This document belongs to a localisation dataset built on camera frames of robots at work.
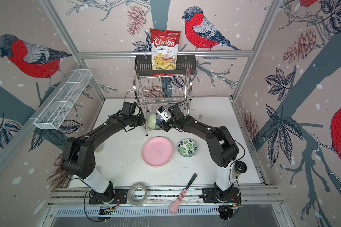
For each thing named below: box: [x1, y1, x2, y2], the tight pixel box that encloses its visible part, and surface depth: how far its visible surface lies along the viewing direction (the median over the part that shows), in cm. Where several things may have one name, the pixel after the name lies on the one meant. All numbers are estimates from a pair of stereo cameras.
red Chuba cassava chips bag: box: [150, 28, 181, 71], surface depth 85 cm
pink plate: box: [142, 136, 174, 167], surface depth 90 cm
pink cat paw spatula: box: [169, 172, 198, 215], surface depth 73 cm
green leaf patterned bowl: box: [177, 139, 198, 158], surface depth 92 cm
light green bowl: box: [146, 112, 157, 129], surface depth 92 cm
